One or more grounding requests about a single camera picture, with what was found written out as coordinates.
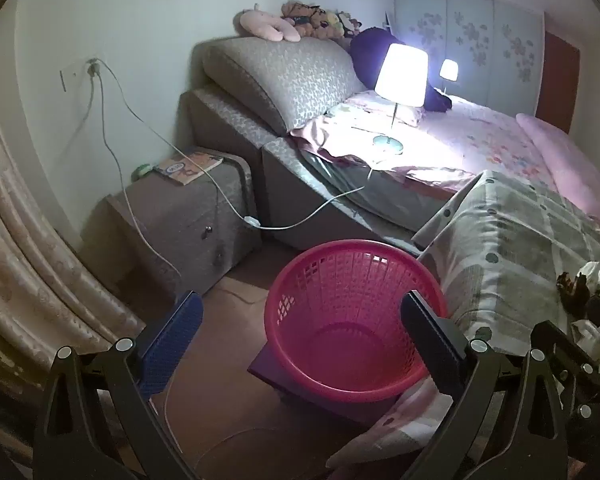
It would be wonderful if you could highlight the heap of plush toys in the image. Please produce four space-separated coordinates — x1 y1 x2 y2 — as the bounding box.
280 0 363 41

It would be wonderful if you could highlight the orange book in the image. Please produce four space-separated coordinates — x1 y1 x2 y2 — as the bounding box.
156 155 225 186

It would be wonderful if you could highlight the grey upholstered bed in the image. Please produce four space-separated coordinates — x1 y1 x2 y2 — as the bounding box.
180 85 600 261

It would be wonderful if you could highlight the grey patterned headboard cushion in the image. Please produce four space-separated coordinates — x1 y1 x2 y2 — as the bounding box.
202 36 363 136

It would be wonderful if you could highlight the large dark purple plush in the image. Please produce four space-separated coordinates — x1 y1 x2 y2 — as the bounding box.
350 27 453 113

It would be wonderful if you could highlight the grey upholstered nightstand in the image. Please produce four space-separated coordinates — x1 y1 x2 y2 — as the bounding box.
82 147 263 296

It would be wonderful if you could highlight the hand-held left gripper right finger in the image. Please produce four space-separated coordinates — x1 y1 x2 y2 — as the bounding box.
401 289 569 480

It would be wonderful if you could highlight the pink plastic basket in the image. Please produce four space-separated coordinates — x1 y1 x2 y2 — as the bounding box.
264 240 448 405

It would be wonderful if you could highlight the grey checked blanket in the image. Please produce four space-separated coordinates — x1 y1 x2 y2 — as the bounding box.
412 170 600 361

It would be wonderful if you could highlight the white lamp cable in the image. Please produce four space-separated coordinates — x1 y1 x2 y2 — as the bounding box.
92 60 397 233

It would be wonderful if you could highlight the pink duvet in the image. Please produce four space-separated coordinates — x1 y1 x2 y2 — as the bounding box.
516 112 600 241

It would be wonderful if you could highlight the pink plush neck pillow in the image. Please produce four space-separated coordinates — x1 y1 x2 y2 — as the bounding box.
237 7 302 43

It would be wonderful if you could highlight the dark stool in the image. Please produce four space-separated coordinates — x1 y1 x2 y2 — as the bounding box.
247 345 403 428

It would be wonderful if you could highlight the brown door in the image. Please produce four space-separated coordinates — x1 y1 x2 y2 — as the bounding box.
535 30 581 133

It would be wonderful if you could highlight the beige patterned curtain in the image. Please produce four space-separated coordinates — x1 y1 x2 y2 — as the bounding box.
0 35 148 401

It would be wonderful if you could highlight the floral sliding door wardrobe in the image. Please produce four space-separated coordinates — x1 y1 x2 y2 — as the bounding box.
394 0 546 116

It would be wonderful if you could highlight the grey charger cable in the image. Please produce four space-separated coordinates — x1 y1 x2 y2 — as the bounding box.
86 74 182 281

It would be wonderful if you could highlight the pink floral bed sheet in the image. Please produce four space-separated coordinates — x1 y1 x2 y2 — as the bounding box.
290 90 556 196

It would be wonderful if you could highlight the white printed wrapper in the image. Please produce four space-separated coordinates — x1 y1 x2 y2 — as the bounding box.
570 319 600 362

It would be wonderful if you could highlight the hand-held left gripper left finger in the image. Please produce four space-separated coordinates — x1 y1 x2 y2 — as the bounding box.
32 290 204 480

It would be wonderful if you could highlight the white shade table lamp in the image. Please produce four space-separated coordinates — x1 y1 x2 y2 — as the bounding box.
372 42 429 156

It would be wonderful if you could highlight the small lit lamp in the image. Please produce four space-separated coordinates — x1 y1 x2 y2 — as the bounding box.
439 59 460 96

